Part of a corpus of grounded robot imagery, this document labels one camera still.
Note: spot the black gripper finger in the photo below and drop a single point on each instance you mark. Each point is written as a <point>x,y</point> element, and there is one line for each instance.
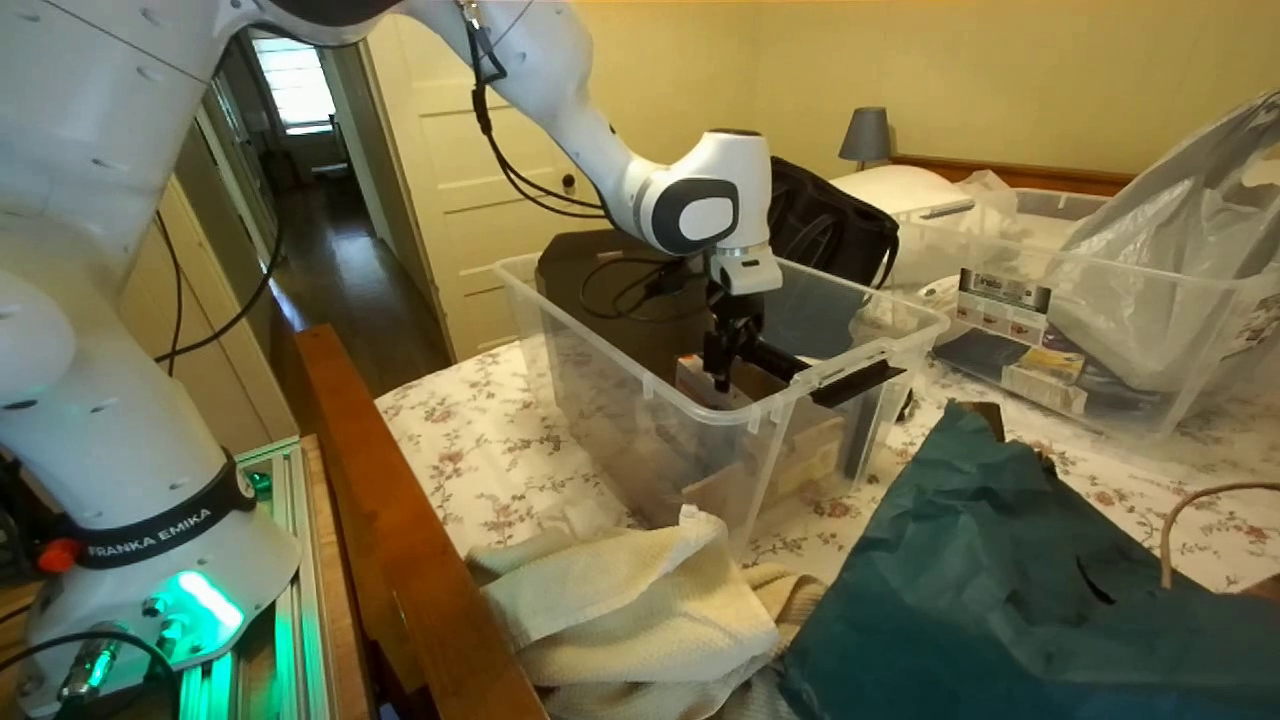
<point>719,360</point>
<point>752,352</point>

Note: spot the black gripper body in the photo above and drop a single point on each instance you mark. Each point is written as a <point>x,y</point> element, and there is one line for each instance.
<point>737,315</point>

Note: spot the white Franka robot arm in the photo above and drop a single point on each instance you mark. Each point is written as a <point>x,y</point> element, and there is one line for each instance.
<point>104,403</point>

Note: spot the clear plastic container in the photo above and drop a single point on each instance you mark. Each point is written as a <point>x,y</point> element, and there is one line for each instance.
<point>692,414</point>

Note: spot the brown cardboard box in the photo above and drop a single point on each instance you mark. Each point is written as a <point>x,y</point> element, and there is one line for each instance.
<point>626,300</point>

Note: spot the floral bed sheet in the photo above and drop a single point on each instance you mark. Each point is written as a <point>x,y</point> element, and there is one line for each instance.
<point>493,455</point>

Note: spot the wooden bed footboard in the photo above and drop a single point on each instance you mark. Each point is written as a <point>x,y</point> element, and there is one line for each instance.
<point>402,532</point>

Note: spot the black tote bag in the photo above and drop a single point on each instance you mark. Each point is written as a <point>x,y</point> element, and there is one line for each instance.
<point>833,222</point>

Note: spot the grey table lamp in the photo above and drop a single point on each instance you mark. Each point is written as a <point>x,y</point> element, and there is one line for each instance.
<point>864,132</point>

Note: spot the black white labelled packet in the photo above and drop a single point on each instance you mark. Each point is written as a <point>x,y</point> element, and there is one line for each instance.
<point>1003,300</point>

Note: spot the cream cloth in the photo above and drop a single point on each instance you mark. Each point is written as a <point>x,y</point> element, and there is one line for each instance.
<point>626,614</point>

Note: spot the cream panel door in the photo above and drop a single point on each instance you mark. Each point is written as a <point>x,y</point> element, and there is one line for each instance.
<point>454,201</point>

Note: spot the teal cloth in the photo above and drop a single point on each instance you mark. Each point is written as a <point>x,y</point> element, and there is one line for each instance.
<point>1041,587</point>

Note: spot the translucent plastic bag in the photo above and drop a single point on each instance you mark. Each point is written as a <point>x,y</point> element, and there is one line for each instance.
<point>1163,293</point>

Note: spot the bright window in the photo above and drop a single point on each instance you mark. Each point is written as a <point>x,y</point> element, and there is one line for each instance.
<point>297,83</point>

